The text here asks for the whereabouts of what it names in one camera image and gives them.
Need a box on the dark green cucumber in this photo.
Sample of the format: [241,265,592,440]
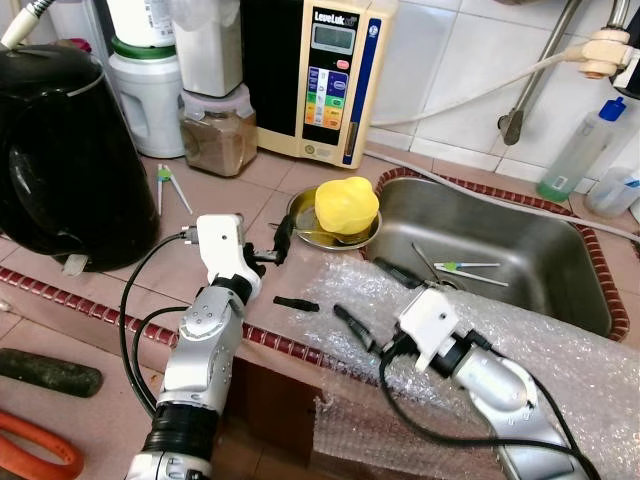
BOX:
[0,347,105,400]

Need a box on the clear plastic cup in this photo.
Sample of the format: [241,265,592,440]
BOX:
[584,165,640,220]

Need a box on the clear bottle blue cap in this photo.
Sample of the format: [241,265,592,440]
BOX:
[536,96,630,204]

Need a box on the thin metal utensil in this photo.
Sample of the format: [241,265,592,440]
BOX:
[410,242,442,287]

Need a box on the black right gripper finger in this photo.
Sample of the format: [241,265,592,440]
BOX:
[332,304,379,353]
[373,257,428,293]

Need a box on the grey metal pipe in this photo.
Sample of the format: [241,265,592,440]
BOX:
[497,0,584,147]

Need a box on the grey braided cord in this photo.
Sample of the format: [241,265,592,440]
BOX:
[0,0,53,51]

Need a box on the white labelled bottle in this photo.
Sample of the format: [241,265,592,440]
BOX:
[103,0,178,48]

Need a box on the plain white chopstick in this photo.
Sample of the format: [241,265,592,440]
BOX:
[455,270,510,289]

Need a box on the orange curved plastic item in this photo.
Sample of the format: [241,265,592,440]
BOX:
[0,408,87,480]

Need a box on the white jug green lid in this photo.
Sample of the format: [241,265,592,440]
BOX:
[107,38,187,160]

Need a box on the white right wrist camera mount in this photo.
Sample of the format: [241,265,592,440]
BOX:
[396,287,463,373]

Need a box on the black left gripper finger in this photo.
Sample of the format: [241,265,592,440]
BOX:
[272,213,298,267]

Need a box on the steel sink basin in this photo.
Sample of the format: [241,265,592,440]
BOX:
[362,177,618,343]

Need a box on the black electric kettle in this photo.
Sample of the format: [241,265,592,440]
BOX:
[0,44,162,274]

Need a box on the white tap hose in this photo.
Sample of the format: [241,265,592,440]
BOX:
[368,45,601,131]

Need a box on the round steel bowl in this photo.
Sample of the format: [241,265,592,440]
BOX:
[286,187,384,252]

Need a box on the clear bubble wrap sheet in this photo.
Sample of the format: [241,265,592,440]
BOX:
[285,254,640,480]

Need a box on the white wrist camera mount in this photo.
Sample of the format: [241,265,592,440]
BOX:
[396,287,463,373]
[194,212,253,288]

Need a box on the maroon plastic container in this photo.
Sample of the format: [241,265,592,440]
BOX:
[55,38,93,56]

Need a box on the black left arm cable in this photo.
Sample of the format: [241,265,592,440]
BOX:
[118,228,206,419]

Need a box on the cream tap fitting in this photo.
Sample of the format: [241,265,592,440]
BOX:
[581,27,638,80]

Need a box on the small black plastic piece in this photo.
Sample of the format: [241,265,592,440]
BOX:
[272,295,322,314]

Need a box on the yellow plastic bowl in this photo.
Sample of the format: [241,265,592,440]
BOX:
[314,176,382,239]

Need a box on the cream black water ionizer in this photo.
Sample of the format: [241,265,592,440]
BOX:
[239,0,400,170]

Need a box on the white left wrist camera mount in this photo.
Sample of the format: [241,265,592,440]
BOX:
[194,212,253,288]

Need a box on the white chopsticks green hinge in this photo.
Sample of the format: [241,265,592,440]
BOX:
[154,164,195,217]

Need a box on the jar of brown powder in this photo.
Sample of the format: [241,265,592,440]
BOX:
[179,85,260,180]

